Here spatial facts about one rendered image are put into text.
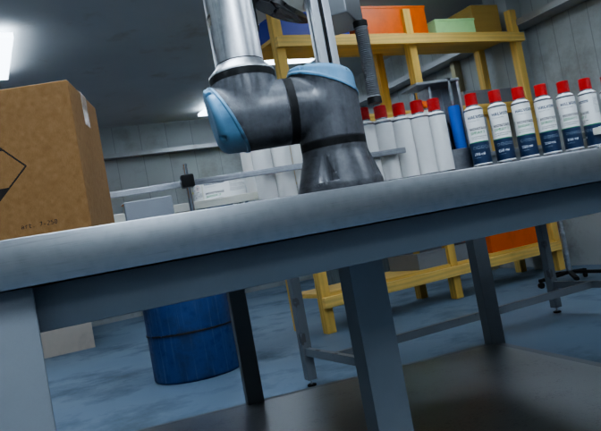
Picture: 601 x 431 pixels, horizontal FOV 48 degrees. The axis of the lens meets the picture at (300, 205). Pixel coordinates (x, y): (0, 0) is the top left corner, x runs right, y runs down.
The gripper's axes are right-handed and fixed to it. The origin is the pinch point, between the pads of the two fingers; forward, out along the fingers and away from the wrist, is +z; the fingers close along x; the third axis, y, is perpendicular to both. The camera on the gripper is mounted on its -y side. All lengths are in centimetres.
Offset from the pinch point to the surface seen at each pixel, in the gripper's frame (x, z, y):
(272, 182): -3.0, 5.7, -43.5
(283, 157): -2.7, 6.2, -36.5
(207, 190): 57, -4, -42
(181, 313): 259, 24, -92
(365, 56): -11.8, 15.5, -7.0
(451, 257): 353, 232, 20
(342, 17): -15.0, 6.3, -1.6
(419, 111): -2.7, 36.5, -10.9
